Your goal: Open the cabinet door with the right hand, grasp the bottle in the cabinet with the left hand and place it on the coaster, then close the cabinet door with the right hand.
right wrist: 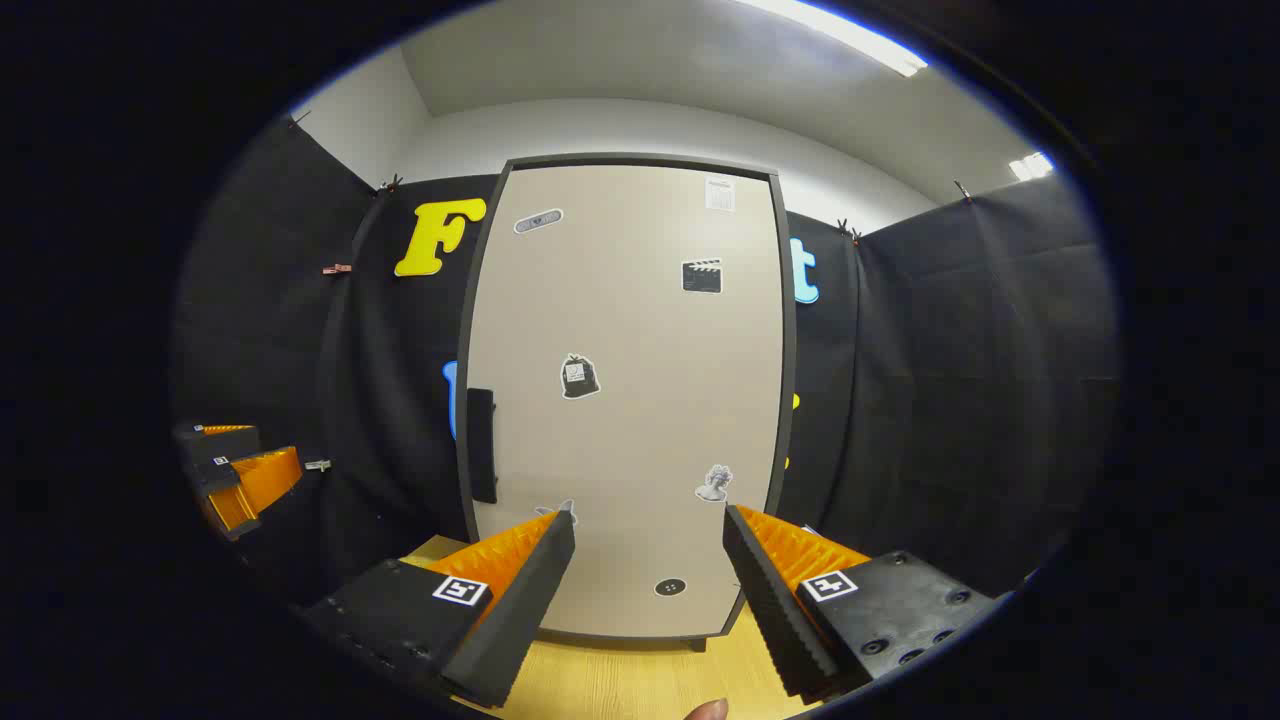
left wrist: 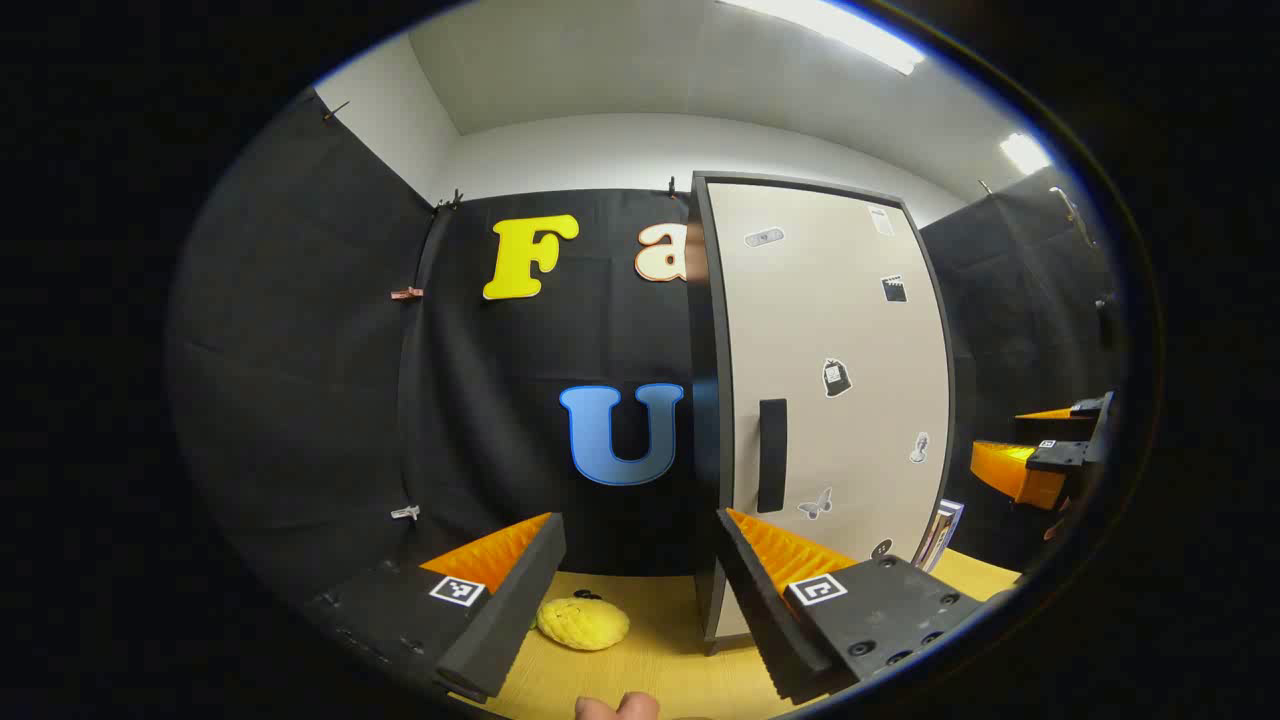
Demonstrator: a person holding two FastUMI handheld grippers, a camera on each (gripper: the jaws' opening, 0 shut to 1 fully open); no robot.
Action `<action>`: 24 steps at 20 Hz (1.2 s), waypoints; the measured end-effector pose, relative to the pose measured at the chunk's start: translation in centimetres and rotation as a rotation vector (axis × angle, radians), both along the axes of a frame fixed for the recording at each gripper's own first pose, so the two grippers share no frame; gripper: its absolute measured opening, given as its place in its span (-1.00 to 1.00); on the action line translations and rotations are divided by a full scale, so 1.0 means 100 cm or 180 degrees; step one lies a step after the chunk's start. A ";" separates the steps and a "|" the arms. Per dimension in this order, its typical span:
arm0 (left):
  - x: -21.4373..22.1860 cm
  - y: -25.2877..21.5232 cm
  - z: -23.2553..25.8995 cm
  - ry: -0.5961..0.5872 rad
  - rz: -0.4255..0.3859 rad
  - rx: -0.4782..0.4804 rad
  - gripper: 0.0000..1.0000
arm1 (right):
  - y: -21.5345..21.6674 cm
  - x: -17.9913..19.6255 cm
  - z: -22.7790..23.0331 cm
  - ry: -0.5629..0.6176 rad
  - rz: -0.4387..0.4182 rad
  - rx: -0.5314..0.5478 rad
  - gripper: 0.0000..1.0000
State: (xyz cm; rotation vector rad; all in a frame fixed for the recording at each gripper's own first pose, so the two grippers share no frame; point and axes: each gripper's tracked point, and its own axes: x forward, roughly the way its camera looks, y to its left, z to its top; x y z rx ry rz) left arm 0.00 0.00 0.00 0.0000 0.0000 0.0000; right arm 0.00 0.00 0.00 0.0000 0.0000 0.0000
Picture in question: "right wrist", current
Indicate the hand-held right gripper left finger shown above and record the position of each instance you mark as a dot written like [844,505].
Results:
[530,610]

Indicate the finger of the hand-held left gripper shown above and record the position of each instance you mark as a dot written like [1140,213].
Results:
[225,443]
[215,478]

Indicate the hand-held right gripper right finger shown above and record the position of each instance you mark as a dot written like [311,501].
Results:
[770,610]

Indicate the dark grey cabinet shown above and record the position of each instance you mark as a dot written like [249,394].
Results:
[790,400]

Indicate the black backdrop cloth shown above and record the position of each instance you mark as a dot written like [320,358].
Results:
[950,380]

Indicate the small ceiling light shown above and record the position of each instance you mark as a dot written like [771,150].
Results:
[1030,165]

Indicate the long ceiling light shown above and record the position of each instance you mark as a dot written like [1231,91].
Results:
[850,35]

